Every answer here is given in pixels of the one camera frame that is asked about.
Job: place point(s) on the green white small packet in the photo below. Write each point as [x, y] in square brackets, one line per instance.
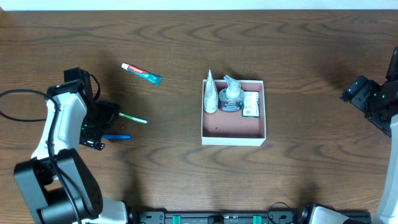
[250, 105]

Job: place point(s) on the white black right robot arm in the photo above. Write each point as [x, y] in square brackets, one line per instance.
[378, 104]

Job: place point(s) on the white box pink interior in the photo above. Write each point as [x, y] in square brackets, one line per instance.
[231, 129]

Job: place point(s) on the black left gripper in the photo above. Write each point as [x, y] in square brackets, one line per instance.
[109, 116]

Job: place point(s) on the white Pantene conditioner tube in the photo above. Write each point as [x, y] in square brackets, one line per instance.
[210, 97]

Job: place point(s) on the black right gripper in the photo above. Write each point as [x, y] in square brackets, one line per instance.
[352, 92]

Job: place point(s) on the clear blue pump bottle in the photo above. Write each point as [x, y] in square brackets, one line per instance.
[231, 98]

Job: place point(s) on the green white toothbrush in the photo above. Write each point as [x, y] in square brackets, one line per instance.
[139, 120]

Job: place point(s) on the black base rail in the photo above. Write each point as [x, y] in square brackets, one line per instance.
[278, 213]

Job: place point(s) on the red green toothpaste tube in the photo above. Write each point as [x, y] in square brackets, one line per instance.
[150, 77]

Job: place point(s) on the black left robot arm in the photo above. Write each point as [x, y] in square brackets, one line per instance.
[56, 184]

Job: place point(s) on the small blue object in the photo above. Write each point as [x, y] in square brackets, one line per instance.
[116, 136]

